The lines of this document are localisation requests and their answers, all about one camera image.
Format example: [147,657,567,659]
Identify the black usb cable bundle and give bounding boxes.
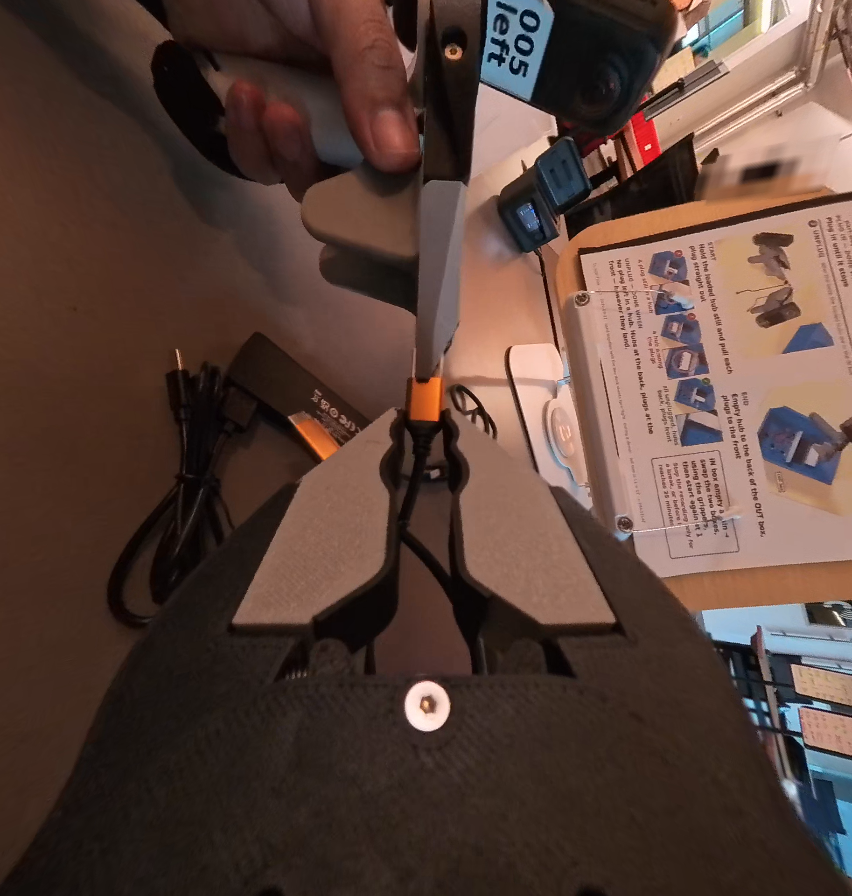
[107,348,259,627]

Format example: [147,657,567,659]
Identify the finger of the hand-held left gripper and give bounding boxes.
[413,178,470,375]

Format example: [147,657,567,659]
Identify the black cable orange plug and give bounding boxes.
[365,344,489,676]

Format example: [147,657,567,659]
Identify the red plastic crate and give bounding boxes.
[618,112,663,161]

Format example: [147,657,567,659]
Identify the printed instruction sheet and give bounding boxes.
[580,199,852,578]

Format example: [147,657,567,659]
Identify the small black display device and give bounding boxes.
[497,136,591,253]

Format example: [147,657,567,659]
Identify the white holder bar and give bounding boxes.
[568,289,640,536]

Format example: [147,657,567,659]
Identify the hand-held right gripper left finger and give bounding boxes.
[230,408,407,652]

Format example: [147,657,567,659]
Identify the black usb hub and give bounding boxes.
[226,331,371,463]

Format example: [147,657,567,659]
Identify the person's left hand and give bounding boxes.
[163,0,427,204]

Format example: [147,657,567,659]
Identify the instruction sheet on wooden stand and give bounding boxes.
[545,185,852,617]

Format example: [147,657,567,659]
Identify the orange usb plug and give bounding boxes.
[288,412,344,462]

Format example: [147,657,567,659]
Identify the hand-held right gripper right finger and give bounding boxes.
[440,412,619,639]

